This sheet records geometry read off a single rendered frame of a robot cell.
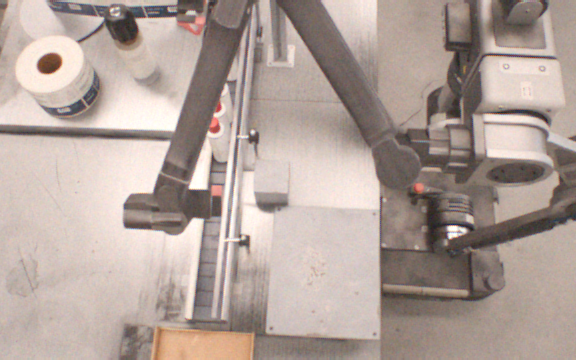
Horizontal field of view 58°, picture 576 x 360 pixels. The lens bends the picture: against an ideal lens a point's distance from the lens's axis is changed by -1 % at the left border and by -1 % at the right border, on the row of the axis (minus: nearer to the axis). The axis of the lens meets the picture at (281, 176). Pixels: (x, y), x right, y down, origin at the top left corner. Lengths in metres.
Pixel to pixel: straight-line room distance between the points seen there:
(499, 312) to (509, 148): 1.59
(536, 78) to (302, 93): 0.89
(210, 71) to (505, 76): 0.49
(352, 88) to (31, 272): 1.12
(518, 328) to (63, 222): 1.83
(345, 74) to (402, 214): 1.36
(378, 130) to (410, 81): 1.88
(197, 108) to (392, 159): 0.34
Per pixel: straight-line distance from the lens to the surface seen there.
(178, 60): 1.75
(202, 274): 1.45
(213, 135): 1.40
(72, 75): 1.64
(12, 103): 1.86
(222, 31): 0.85
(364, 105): 0.88
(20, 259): 1.69
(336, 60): 0.85
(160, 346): 1.49
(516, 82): 0.96
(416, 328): 2.34
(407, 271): 2.13
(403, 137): 0.93
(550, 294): 2.55
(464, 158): 0.92
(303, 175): 1.57
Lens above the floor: 2.28
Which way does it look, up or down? 67 degrees down
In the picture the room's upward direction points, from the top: 5 degrees counter-clockwise
